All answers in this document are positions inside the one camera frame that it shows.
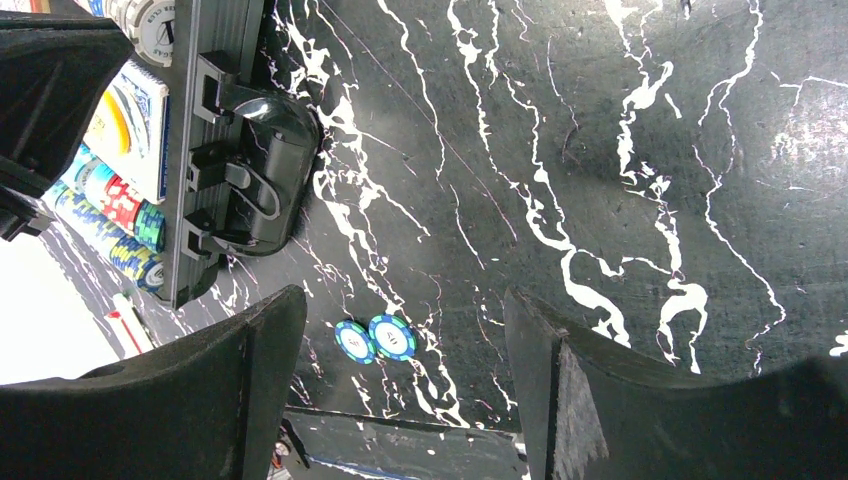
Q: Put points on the teal fifty chip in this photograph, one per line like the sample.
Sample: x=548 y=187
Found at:
x=393 y=337
x=355 y=342

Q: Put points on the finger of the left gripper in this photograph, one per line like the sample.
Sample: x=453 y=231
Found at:
x=54 y=70

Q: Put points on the red white small box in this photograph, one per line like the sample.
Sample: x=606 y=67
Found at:
x=127 y=333

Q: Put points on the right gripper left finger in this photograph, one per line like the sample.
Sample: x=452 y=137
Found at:
x=206 y=406

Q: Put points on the pale green chip stack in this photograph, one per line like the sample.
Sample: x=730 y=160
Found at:
x=126 y=253

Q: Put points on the black poker set case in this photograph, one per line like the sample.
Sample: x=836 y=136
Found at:
x=239 y=154

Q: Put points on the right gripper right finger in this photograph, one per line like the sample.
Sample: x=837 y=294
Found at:
x=591 y=408

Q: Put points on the yellow big blind button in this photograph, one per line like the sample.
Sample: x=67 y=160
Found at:
x=107 y=134

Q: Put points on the light blue chip stack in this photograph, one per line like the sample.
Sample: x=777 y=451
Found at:
x=114 y=197

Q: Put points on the blue playing card deck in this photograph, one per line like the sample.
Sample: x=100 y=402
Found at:
x=145 y=102

